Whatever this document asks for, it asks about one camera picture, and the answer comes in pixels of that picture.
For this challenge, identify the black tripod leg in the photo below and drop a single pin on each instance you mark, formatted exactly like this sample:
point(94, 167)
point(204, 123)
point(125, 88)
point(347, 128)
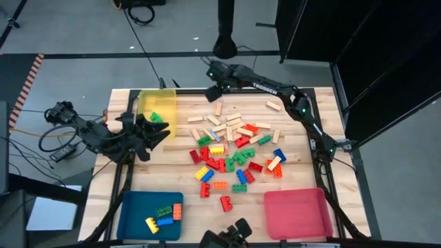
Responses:
point(13, 23)

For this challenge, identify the blue plastic brick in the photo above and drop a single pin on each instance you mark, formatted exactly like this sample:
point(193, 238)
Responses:
point(241, 176)
point(279, 155)
point(207, 176)
point(165, 221)

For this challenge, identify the yellow translucent plastic bin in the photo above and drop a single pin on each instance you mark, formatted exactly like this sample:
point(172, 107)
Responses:
point(162, 103)

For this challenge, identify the blue plastic bin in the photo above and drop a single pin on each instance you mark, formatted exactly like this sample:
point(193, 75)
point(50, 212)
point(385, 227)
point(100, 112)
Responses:
point(138, 206)

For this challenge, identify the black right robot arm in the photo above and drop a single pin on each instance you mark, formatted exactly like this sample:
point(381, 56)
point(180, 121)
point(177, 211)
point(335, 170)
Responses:
point(272, 90)

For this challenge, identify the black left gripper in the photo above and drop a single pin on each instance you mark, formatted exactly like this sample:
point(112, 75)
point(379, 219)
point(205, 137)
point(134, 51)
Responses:
point(134, 134)

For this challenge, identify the black desk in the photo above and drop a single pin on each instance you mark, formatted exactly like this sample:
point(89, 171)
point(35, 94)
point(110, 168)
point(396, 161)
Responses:
point(13, 220)

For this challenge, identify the light blue wooden block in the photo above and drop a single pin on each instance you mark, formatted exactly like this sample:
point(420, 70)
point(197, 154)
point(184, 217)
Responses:
point(215, 136)

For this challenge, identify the orange plastic brick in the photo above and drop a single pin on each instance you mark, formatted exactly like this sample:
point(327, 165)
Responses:
point(177, 211)
point(267, 169)
point(278, 172)
point(220, 185)

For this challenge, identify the white sheet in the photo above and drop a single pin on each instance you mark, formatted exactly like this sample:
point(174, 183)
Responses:
point(51, 213)

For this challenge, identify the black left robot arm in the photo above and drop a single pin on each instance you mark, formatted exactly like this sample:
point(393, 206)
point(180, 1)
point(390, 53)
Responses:
point(93, 134)

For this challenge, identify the orange black striped tape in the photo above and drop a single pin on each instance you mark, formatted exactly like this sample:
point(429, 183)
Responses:
point(29, 82)

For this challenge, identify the pink plastic bin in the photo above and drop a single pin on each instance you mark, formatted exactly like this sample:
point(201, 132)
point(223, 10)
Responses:
point(296, 213)

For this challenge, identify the black partition curtain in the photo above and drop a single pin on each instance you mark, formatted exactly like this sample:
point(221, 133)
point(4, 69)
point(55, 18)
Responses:
point(379, 51)

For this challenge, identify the black power adapter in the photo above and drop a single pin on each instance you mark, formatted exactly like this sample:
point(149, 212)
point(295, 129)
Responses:
point(63, 152)

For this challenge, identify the black stand base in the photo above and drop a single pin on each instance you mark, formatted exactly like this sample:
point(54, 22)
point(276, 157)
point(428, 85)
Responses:
point(225, 20)

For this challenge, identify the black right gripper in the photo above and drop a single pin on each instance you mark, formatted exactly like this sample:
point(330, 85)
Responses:
point(216, 74)

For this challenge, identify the yellow plastic brick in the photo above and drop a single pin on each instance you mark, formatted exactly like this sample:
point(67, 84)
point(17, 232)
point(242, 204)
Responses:
point(152, 225)
point(217, 150)
point(202, 173)

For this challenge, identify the small green plastic brick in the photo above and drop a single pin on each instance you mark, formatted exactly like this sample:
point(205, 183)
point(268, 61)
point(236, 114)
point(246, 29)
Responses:
point(155, 117)

